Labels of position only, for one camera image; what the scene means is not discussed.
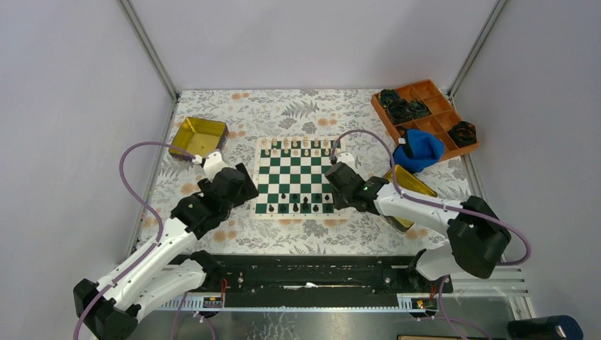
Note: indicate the gold tin lid left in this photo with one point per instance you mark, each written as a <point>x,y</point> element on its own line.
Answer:
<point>200,136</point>

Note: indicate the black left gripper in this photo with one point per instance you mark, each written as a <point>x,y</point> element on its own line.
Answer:
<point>249,190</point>

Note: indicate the green white chess board mat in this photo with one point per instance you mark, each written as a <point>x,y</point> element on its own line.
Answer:
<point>295,166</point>

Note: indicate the dark cylinder bottle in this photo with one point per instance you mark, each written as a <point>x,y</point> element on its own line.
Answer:
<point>558,327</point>

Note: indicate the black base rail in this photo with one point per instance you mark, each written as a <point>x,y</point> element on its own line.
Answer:
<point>278,282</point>

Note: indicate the black hexagonal part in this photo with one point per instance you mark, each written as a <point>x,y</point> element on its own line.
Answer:
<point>463,134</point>

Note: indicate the orange compartment tray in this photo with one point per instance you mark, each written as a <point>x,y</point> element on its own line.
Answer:
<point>439,121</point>

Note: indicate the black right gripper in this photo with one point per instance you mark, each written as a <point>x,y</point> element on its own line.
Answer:
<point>337,202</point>

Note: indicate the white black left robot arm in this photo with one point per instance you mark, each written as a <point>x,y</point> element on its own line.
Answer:
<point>112,307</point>

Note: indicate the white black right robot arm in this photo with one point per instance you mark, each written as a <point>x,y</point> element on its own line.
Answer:
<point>476,240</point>

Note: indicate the gold tin box right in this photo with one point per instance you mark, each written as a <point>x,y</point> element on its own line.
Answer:
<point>407,181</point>

